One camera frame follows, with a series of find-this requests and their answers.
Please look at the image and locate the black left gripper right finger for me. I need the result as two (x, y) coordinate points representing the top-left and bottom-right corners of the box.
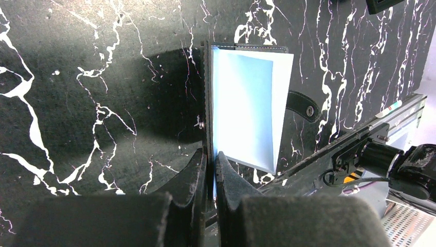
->
(215, 152), (390, 246)

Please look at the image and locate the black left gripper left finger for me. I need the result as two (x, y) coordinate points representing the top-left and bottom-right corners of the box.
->
(13, 148), (207, 246)

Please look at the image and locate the black leather card holder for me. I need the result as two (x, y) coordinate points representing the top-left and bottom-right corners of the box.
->
(202, 41), (321, 199)

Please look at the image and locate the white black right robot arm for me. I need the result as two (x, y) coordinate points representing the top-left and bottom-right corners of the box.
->
(321, 138), (435, 216)

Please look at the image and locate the black tray with cards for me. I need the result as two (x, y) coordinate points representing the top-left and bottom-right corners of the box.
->
(366, 0), (404, 15)

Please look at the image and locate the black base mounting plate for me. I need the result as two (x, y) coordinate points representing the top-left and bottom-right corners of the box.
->
(260, 94), (427, 196)

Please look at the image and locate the green white marker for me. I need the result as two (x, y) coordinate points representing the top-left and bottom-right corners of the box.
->
(375, 100), (403, 118)

